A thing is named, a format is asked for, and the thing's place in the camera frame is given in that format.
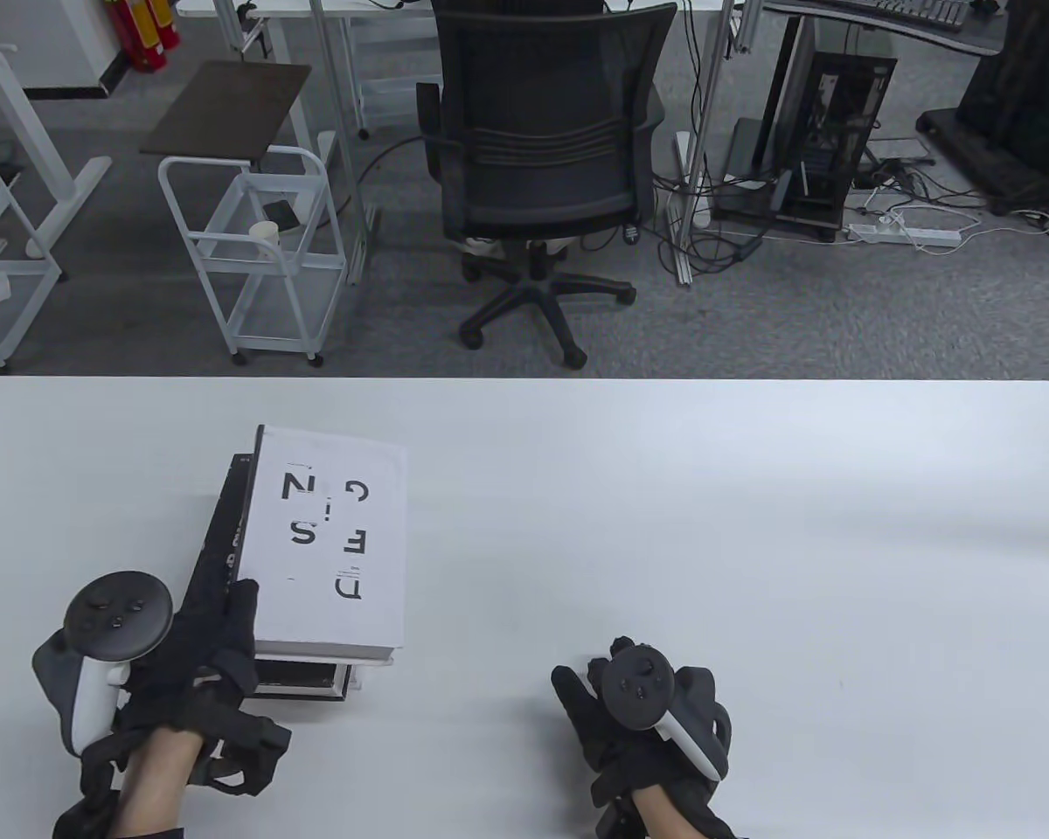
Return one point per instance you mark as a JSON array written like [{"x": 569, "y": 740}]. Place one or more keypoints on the white rolling cart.
[{"x": 271, "y": 310}]

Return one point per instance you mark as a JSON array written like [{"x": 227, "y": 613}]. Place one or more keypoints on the white power strip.
[{"x": 909, "y": 234}]

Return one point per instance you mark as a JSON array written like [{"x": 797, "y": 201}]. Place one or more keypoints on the person's right forearm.
[{"x": 669, "y": 821}]

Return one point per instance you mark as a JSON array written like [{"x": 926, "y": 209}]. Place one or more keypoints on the white book black letters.
[{"x": 315, "y": 616}]

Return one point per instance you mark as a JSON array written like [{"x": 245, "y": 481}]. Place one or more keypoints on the dark grey laptop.
[{"x": 741, "y": 153}]

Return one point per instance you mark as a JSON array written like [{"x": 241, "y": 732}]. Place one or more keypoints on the black phone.
[{"x": 280, "y": 212}]

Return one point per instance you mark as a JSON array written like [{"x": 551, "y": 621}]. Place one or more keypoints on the grey white controller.
[
  {"x": 118, "y": 616},
  {"x": 638, "y": 690}
]

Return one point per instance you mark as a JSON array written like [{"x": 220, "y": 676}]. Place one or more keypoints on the black curved desk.
[{"x": 983, "y": 39}]

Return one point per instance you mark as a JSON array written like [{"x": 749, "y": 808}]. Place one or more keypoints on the black equipment stand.
[{"x": 1023, "y": 105}]

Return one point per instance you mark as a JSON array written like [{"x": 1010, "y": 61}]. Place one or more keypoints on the person's left forearm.
[{"x": 149, "y": 786}]

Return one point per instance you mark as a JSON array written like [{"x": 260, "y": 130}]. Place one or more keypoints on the white drawer unit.
[{"x": 393, "y": 70}]

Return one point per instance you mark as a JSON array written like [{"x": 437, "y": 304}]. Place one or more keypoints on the person's right hand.
[{"x": 594, "y": 743}]

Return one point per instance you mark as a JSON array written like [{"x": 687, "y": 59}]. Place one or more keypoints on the red fire extinguisher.
[
  {"x": 144, "y": 39},
  {"x": 166, "y": 22}
]

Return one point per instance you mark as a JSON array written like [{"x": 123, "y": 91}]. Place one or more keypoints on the black photo cover book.
[{"x": 227, "y": 516}]

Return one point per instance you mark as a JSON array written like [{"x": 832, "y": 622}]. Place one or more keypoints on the white desk leg frame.
[{"x": 13, "y": 105}]

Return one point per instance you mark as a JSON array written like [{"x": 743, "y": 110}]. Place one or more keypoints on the black wrist sensor band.
[{"x": 79, "y": 817}]

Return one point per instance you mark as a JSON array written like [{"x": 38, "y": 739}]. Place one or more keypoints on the black mesh office chair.
[{"x": 542, "y": 131}]

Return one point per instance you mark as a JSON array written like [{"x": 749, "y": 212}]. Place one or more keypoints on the dark keyboard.
[{"x": 922, "y": 10}]

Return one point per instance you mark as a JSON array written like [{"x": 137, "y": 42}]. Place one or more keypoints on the aluminium frame post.
[
  {"x": 360, "y": 253},
  {"x": 707, "y": 114}
]

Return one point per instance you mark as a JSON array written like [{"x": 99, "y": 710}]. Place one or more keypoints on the white paper cup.
[{"x": 265, "y": 232}]

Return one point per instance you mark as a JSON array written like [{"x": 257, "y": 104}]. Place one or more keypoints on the grey floor plate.
[{"x": 900, "y": 149}]

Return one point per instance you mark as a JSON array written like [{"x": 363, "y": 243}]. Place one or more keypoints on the dark brown table board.
[{"x": 227, "y": 109}]

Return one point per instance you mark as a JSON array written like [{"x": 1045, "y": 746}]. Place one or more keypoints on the person's left hand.
[{"x": 192, "y": 673}]

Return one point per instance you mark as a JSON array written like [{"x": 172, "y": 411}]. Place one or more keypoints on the black computer tower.
[{"x": 839, "y": 131}]

